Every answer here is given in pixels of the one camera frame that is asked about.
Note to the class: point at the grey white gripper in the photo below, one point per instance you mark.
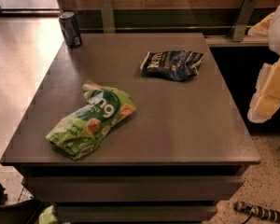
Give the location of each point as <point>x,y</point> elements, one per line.
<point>266,100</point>

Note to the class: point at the green rice chip bag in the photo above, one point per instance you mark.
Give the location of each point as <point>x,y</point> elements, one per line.
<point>82,132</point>

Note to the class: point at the dark blue chip bag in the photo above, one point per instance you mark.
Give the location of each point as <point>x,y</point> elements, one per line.
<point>176,65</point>

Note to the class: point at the blue pepsi can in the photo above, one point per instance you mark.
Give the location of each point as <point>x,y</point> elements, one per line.
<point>70,29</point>

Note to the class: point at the dark bin with green bag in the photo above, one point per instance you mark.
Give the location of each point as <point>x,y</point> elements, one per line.
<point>27,212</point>

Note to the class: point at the black white striped tool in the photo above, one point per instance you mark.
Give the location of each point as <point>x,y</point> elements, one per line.
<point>257,211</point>

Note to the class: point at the grey drawer cabinet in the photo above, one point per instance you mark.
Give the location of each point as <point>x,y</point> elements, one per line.
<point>182,151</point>

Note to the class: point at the right metal bracket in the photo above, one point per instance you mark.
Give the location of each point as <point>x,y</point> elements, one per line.
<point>237,33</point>

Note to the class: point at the metal bracket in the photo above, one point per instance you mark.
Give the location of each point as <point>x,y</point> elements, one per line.
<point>237,33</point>
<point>107,15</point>

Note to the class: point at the left metal bracket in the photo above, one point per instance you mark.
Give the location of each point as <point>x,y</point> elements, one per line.
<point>107,15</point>

